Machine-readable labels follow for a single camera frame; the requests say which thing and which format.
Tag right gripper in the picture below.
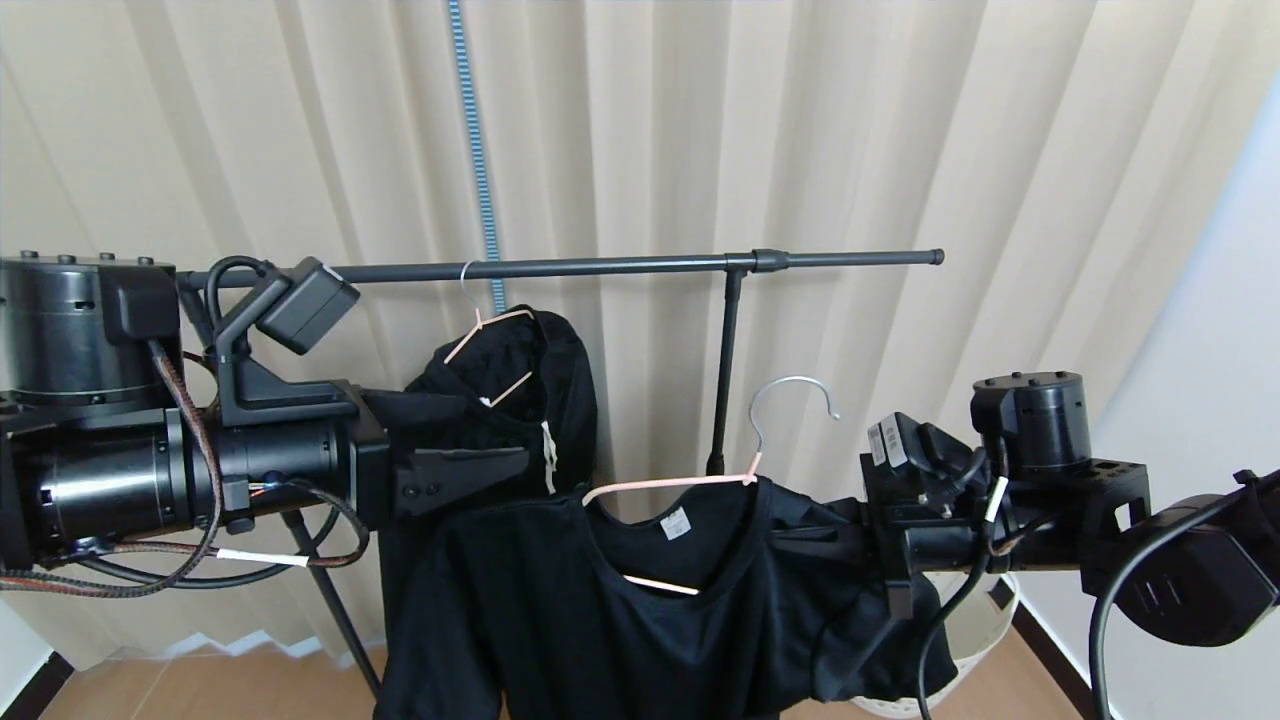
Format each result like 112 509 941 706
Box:
858 454 1002 622

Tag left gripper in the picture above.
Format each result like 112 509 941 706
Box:
18 404 532 547

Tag black shorts with white cord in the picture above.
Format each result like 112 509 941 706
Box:
378 305 602 641

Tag pink clothes hanger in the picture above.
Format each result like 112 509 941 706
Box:
443 262 547 407
582 376 842 598

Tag black garment with white label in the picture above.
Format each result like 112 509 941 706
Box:
374 478 961 720

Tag white laundry basket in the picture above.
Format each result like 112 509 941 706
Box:
850 572 1022 720

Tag black clothes rack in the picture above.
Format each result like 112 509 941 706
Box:
175 248 946 701

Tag beige curtain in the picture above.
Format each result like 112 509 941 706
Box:
0 0 1280 671

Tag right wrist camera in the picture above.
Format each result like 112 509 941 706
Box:
864 411 991 501

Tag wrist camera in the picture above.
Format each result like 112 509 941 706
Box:
205 256 362 427
864 411 991 501

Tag black cable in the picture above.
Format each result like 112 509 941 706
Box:
70 256 373 591
915 495 1263 720

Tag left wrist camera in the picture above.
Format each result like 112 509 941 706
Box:
205 256 362 427

